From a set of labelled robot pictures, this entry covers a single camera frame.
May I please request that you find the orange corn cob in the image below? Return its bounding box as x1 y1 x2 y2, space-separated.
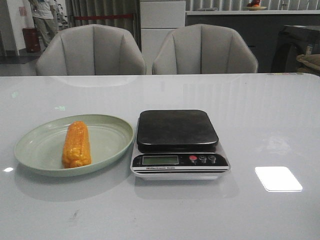
62 121 92 169

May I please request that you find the red bin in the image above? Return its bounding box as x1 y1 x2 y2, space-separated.
22 27 41 53

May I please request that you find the dark grey counter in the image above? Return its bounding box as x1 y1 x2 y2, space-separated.
186 10 320 73

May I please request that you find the left grey upholstered chair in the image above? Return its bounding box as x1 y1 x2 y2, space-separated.
35 24 146 76

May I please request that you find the fruit bowl on counter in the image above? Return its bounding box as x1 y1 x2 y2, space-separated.
245 0 267 11

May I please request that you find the light green plate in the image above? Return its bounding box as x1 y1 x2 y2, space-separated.
14 114 134 177

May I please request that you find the right grey upholstered chair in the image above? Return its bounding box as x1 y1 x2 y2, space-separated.
152 24 259 75

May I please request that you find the person in white shirt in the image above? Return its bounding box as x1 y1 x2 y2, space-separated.
29 0 58 48

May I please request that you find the black electronic kitchen scale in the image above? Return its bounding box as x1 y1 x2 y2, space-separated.
130 109 231 181

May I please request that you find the dark cabinet at right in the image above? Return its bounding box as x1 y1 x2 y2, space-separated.
271 25 320 73

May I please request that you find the grey upholstered chair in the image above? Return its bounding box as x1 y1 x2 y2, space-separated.
152 24 259 75
35 24 146 76

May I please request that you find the beige cushion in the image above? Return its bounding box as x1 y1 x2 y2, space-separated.
296 54 320 76

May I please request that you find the white drawer cabinet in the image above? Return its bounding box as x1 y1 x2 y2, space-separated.
139 0 186 75

